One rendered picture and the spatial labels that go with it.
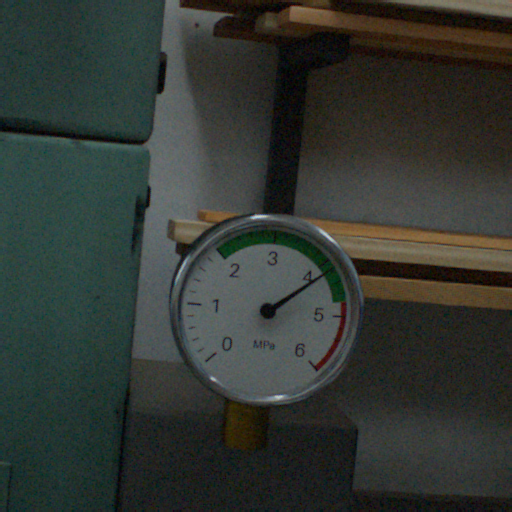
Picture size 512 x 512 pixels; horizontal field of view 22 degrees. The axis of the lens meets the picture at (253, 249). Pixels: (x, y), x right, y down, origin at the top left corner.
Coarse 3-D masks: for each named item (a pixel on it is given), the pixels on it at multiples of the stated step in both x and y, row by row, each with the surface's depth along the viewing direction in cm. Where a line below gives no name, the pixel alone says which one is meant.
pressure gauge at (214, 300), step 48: (240, 240) 42; (288, 240) 42; (192, 288) 42; (240, 288) 42; (288, 288) 42; (336, 288) 43; (192, 336) 42; (240, 336) 42; (288, 336) 43; (336, 336) 43; (240, 384) 43; (288, 384) 43; (240, 432) 45
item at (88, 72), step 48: (0, 0) 47; (48, 0) 47; (96, 0) 47; (144, 0) 48; (0, 48) 47; (48, 48) 47; (96, 48) 47; (144, 48) 48; (0, 96) 47; (48, 96) 47; (96, 96) 48; (144, 96) 48
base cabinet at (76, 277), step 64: (0, 192) 47; (64, 192) 48; (128, 192) 48; (0, 256) 48; (64, 256) 48; (128, 256) 48; (0, 320) 48; (64, 320) 48; (128, 320) 48; (0, 384) 48; (64, 384) 48; (128, 384) 49; (0, 448) 48; (64, 448) 48
